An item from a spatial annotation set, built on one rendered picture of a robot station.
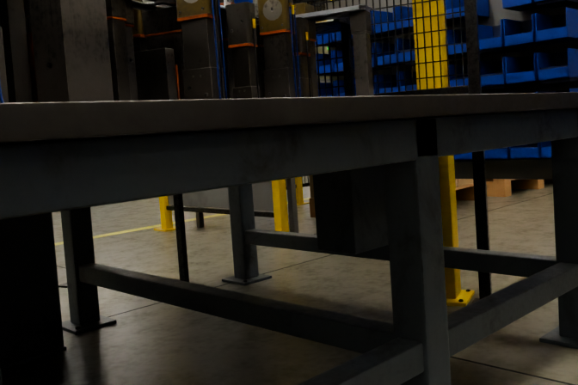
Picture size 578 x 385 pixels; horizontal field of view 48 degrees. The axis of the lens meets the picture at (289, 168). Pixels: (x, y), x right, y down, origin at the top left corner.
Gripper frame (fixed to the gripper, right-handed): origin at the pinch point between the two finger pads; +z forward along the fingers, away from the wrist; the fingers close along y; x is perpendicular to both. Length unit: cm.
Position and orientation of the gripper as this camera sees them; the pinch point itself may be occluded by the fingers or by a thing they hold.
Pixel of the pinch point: (221, 3)
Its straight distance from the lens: 199.9
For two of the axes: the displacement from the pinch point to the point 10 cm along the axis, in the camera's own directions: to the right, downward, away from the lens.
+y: 9.0, -0.4, -4.4
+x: 4.3, -0.8, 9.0
